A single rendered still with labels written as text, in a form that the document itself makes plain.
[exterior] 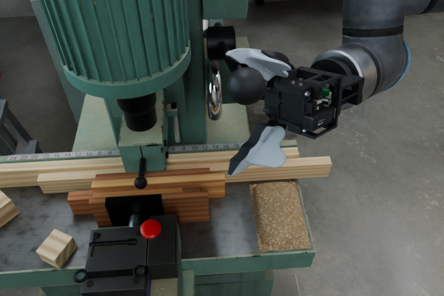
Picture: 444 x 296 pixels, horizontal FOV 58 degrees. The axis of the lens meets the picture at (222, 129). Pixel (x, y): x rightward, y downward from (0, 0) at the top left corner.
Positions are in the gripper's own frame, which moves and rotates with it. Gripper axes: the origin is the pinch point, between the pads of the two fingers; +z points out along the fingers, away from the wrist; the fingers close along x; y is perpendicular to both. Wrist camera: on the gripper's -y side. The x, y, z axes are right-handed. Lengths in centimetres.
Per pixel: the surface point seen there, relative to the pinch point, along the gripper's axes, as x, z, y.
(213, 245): 28.6, -6.4, -9.7
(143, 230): 18.4, 6.3, -10.2
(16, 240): 27.4, 17.6, -34.1
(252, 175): 21.9, -20.0, -13.1
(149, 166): 14.6, -1.4, -19.2
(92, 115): 21, -13, -63
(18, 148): 57, -12, -137
